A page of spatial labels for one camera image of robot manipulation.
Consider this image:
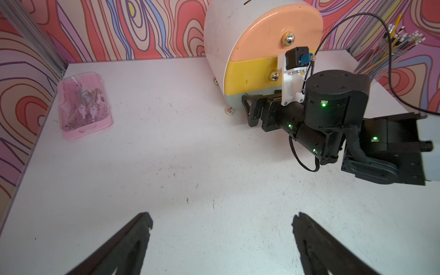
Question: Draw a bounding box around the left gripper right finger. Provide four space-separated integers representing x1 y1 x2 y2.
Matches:
292 213 378 275

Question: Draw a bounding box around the clear pencil cup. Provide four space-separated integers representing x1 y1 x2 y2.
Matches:
354 14 426 81

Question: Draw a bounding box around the round white drawer cabinet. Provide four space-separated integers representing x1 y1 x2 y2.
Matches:
204 1 323 110

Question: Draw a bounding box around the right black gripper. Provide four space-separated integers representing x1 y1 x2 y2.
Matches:
242 93 306 132

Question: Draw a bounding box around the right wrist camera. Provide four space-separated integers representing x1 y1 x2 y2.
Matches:
277 47 314 106

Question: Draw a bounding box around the pink plastic box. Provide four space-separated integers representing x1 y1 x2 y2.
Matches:
57 72 113 140

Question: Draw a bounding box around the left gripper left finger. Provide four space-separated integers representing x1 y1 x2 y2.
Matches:
68 212 153 275

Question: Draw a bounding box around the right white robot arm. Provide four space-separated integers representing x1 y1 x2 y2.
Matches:
242 70 440 186

